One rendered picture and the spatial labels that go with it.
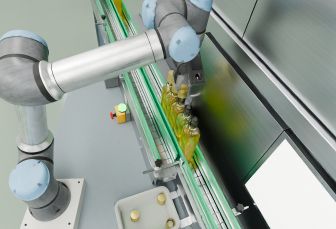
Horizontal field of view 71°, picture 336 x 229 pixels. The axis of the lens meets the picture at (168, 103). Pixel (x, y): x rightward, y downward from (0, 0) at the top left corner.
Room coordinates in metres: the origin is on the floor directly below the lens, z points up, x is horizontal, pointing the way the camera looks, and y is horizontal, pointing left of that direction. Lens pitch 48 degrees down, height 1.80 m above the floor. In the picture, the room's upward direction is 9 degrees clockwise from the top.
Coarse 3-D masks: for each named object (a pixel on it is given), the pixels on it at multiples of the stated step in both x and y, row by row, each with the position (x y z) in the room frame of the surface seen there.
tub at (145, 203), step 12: (144, 192) 0.35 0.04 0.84; (156, 192) 0.36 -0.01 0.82; (168, 192) 0.36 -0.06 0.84; (120, 204) 0.29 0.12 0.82; (132, 204) 0.31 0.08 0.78; (144, 204) 0.32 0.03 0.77; (156, 204) 0.33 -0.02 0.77; (168, 204) 0.33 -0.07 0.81; (120, 216) 0.26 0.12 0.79; (144, 216) 0.28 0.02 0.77; (156, 216) 0.29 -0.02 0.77; (168, 216) 0.29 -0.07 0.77; (120, 228) 0.21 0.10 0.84; (132, 228) 0.23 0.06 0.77; (144, 228) 0.24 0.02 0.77; (156, 228) 0.24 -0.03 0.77
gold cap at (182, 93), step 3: (183, 84) 0.64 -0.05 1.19; (180, 87) 0.62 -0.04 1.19; (183, 87) 0.63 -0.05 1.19; (186, 87) 0.63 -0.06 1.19; (180, 90) 0.61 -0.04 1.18; (183, 90) 0.61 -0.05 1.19; (186, 90) 0.62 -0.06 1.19; (180, 93) 0.61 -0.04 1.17; (183, 93) 0.61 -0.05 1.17; (186, 93) 0.62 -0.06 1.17; (180, 96) 0.61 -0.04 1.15; (183, 96) 0.61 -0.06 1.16
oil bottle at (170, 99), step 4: (168, 96) 0.67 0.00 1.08; (172, 96) 0.66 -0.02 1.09; (176, 96) 0.67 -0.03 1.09; (168, 100) 0.66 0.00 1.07; (172, 100) 0.65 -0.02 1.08; (176, 100) 0.66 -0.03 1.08; (168, 104) 0.66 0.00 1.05; (164, 108) 0.69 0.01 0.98; (168, 108) 0.65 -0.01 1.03; (164, 112) 0.68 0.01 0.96; (168, 112) 0.65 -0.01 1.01; (168, 116) 0.64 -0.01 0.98; (168, 120) 0.64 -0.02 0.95
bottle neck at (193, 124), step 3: (192, 117) 0.53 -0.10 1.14; (195, 117) 0.53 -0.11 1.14; (192, 120) 0.52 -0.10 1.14; (195, 120) 0.53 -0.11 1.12; (198, 120) 0.52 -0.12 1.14; (189, 123) 0.52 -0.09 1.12; (192, 123) 0.51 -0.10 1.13; (195, 123) 0.51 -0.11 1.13; (189, 126) 0.52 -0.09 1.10; (192, 126) 0.51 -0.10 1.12; (195, 126) 0.51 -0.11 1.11; (192, 129) 0.51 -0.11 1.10
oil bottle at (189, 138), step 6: (186, 126) 0.52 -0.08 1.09; (186, 132) 0.50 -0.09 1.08; (192, 132) 0.50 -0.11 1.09; (198, 132) 0.51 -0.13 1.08; (180, 138) 0.52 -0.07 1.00; (186, 138) 0.49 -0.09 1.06; (192, 138) 0.50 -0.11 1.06; (198, 138) 0.51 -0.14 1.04; (180, 144) 0.52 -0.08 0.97; (186, 144) 0.49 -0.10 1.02; (192, 144) 0.50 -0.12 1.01; (186, 150) 0.49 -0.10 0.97; (192, 150) 0.51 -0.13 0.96; (186, 156) 0.50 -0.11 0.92
